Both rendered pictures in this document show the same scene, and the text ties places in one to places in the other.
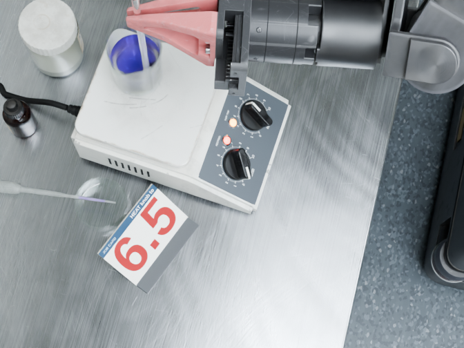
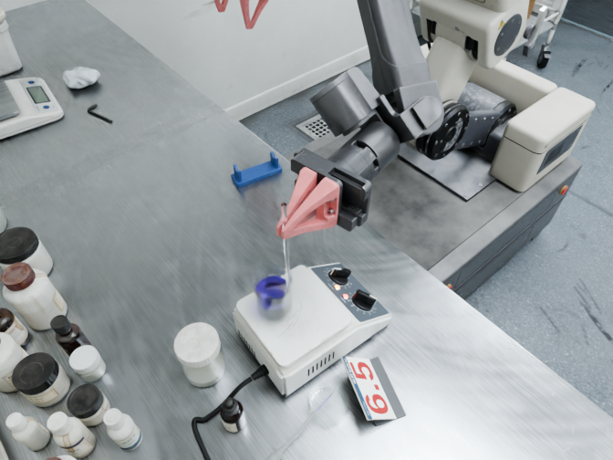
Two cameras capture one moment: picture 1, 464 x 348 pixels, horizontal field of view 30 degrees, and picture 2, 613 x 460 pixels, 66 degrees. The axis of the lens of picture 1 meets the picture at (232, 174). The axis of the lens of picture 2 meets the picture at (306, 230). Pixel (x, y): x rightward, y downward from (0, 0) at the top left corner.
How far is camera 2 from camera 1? 0.42 m
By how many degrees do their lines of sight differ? 32
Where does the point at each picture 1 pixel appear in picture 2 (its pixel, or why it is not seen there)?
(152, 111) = (305, 315)
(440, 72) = (436, 110)
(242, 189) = (378, 310)
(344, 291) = (463, 307)
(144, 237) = (369, 388)
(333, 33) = (376, 143)
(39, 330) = not seen: outside the picture
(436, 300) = not seen: hidden behind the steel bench
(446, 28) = (416, 93)
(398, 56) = (412, 123)
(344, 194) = (405, 275)
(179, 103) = (310, 297)
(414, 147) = not seen: hidden behind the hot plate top
